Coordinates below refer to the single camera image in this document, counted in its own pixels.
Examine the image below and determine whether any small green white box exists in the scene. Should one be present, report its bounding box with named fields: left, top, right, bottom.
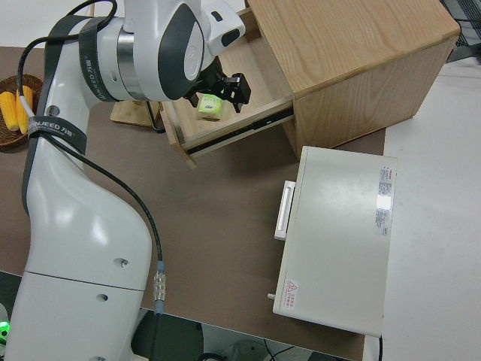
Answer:
left=197, top=93, right=225, bottom=123

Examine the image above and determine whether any white oven door handle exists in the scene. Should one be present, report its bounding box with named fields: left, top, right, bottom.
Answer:
left=273, top=180, right=298, bottom=241

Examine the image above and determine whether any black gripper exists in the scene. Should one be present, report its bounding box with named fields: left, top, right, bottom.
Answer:
left=183, top=61, right=253, bottom=114

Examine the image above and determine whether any brown wicker basket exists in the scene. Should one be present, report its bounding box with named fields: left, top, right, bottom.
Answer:
left=0, top=74, right=44, bottom=147

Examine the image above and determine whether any black velcro cable strap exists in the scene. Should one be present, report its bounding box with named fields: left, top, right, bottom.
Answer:
left=77, top=20, right=114, bottom=103
left=26, top=115, right=89, bottom=156

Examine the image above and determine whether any black metal wire rack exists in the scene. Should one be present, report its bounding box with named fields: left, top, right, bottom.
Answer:
left=438, top=0, right=481, bottom=65

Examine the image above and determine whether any yellow corn cob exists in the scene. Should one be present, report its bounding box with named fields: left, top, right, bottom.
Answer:
left=0, top=92, right=20, bottom=132
left=14, top=85, right=37, bottom=135

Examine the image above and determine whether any wooden mug tree stand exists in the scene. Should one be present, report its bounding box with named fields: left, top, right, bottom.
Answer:
left=109, top=98, right=163, bottom=129

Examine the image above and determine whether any light wooden drawer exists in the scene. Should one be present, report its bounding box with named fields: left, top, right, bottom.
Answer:
left=159, top=9, right=297, bottom=170

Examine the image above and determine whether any light wooden cabinet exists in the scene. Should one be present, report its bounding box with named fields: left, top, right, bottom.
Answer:
left=244, top=0, right=461, bottom=159

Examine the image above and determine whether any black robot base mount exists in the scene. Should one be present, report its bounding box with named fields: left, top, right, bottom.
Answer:
left=131, top=311, right=206, bottom=361

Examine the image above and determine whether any white toaster oven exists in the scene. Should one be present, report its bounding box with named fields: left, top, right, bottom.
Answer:
left=267, top=145, right=398, bottom=338

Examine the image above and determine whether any brown table mat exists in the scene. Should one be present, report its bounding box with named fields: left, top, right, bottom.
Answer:
left=0, top=44, right=389, bottom=361

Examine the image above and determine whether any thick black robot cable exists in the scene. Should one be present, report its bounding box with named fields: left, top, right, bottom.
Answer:
left=14, top=0, right=168, bottom=315

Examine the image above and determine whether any black metal drawer handle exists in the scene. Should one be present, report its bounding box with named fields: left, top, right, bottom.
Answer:
left=145, top=100, right=165, bottom=133

